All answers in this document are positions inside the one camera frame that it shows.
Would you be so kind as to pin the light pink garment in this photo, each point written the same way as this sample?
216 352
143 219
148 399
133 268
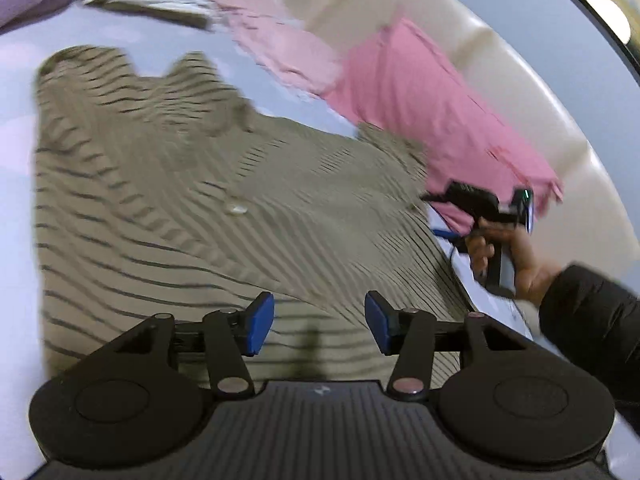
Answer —
268 32

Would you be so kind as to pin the pink pillow with embroidery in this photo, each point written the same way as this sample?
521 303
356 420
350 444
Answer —
399 80

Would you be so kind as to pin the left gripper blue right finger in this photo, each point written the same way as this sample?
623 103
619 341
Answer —
390 327

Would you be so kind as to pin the beige padded headboard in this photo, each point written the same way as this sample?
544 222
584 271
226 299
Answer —
591 225

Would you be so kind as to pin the person's right hand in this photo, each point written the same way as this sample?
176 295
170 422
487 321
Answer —
533 275

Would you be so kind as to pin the tan striped shirt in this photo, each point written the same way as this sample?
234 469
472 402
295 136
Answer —
174 195

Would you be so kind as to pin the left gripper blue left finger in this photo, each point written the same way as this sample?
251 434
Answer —
247 327

